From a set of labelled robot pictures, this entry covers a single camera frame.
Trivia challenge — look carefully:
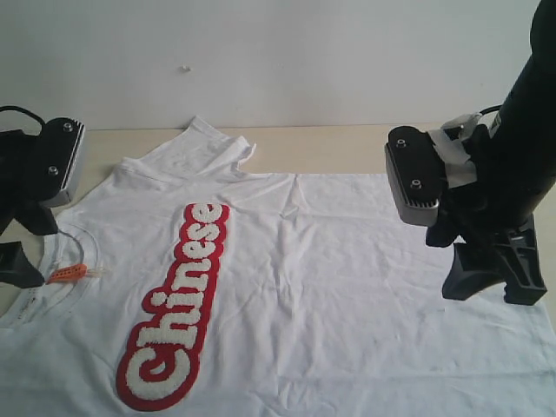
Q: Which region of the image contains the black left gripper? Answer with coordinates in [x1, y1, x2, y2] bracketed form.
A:
[0, 129, 58, 288]

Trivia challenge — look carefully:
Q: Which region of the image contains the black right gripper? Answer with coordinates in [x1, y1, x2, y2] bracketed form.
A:
[426, 124, 546, 305]

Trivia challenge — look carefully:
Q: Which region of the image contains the white t-shirt red lettering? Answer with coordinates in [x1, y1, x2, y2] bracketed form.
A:
[1, 118, 555, 416]

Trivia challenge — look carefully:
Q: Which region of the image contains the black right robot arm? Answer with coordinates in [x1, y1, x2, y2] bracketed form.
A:
[426, 1, 555, 306]

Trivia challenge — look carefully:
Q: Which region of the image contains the orange neck size tag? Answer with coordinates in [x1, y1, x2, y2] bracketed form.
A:
[46, 263, 88, 284]

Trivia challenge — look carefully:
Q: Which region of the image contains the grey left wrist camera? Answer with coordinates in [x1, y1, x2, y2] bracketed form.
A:
[25, 117, 85, 208]

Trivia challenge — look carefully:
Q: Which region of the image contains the black left camera cable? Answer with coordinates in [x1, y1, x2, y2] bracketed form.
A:
[0, 105, 47, 131]

